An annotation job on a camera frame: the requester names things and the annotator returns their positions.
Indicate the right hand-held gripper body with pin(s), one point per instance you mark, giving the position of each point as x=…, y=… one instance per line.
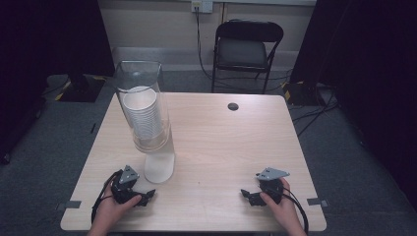
x=271, y=187

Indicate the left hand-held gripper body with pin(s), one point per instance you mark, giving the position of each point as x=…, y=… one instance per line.
x=124, y=190

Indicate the person's left hand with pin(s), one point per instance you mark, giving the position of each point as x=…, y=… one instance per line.
x=109, y=209

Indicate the person's right hand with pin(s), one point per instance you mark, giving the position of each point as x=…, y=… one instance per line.
x=283, y=209

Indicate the clear cup dispenser white base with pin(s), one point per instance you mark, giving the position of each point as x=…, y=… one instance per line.
x=159, y=167

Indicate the grey tape strip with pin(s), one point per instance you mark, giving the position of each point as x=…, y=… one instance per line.
x=69, y=205
x=317, y=201

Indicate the small black floor object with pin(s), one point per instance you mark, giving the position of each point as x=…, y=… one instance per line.
x=93, y=128

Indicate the stack of white paper cups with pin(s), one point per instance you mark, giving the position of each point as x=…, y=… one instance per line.
x=144, y=111

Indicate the black stand base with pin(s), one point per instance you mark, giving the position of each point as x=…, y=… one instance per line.
x=80, y=88

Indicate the black folding chair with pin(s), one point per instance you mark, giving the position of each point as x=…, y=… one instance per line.
x=242, y=52

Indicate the dark curtain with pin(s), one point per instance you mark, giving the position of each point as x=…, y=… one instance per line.
x=49, y=49
x=370, y=65

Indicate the white wall socket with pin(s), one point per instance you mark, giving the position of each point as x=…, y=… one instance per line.
x=202, y=6

